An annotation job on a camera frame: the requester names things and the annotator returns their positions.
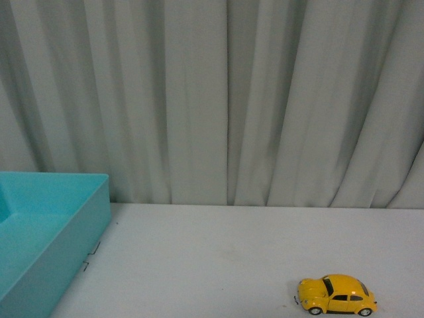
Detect grey pleated curtain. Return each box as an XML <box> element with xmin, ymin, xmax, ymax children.
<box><xmin>1</xmin><ymin>1</ymin><xmax>423</xmax><ymax>209</ymax></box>

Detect yellow beetle toy car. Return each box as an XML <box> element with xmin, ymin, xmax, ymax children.
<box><xmin>293</xmin><ymin>274</ymin><xmax>378</xmax><ymax>317</ymax></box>

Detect turquoise plastic storage bin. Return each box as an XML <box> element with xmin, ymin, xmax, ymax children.
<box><xmin>1</xmin><ymin>172</ymin><xmax>111</xmax><ymax>317</ymax></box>

